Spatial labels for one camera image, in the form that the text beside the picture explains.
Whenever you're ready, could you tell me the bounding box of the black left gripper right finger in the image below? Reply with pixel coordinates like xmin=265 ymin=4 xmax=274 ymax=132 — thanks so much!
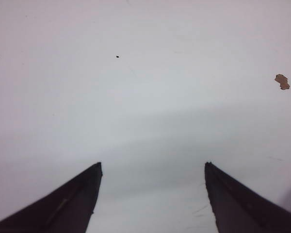
xmin=204 ymin=162 xmax=291 ymax=233

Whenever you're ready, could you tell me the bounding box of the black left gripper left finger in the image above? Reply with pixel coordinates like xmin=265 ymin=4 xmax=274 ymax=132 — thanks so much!
xmin=0 ymin=162 xmax=103 ymax=233

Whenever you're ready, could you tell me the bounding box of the brown chipped spot on table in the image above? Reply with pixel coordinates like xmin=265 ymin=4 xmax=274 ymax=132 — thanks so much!
xmin=275 ymin=74 xmax=290 ymax=90

